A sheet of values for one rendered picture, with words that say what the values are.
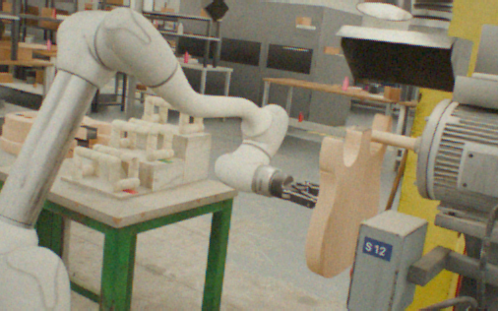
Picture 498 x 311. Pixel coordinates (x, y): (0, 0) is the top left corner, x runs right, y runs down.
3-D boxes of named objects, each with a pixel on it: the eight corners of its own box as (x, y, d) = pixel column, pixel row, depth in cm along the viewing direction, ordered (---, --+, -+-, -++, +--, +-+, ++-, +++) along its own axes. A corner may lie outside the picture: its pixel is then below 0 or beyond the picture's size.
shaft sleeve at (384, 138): (415, 139, 145) (412, 151, 146) (419, 139, 148) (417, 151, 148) (350, 125, 155) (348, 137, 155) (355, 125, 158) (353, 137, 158)
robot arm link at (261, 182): (250, 197, 167) (267, 203, 163) (252, 167, 164) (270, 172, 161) (267, 190, 174) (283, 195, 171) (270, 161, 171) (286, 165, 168)
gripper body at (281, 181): (282, 192, 170) (310, 201, 165) (267, 199, 163) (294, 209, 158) (285, 168, 168) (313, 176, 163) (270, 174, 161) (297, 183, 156)
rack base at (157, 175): (183, 185, 202) (185, 159, 200) (152, 193, 188) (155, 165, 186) (125, 167, 215) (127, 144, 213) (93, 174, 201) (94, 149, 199)
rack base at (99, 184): (152, 192, 188) (153, 189, 188) (119, 200, 175) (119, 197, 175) (93, 173, 202) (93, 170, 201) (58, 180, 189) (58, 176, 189)
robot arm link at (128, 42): (189, 52, 137) (152, 46, 145) (147, -5, 124) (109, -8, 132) (158, 94, 133) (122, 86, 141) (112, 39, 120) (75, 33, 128)
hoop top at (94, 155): (122, 167, 179) (123, 157, 179) (115, 168, 176) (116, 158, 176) (79, 154, 189) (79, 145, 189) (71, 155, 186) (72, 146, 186)
